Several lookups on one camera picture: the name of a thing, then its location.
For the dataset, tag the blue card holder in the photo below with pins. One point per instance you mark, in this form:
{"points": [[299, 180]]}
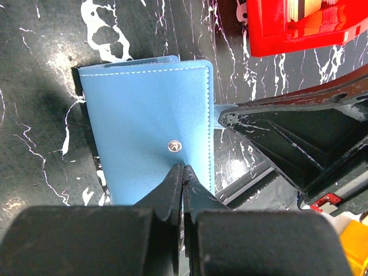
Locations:
{"points": [[147, 115]]}

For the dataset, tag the red plastic bin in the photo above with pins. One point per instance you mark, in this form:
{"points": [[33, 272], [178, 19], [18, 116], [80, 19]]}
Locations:
{"points": [[270, 32]]}

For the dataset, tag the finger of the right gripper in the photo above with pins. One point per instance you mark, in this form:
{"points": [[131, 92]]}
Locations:
{"points": [[312, 137]]}

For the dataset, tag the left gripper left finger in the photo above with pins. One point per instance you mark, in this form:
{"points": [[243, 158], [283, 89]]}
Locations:
{"points": [[142, 239]]}

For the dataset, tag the yellow plastic tray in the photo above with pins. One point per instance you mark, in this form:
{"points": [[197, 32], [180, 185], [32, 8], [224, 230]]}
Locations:
{"points": [[354, 242]]}

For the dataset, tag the stack of credit cards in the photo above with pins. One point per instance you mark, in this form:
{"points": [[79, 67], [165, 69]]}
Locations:
{"points": [[299, 9]]}

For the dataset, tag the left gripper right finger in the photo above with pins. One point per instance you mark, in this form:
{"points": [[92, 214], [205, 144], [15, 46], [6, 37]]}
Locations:
{"points": [[221, 241]]}

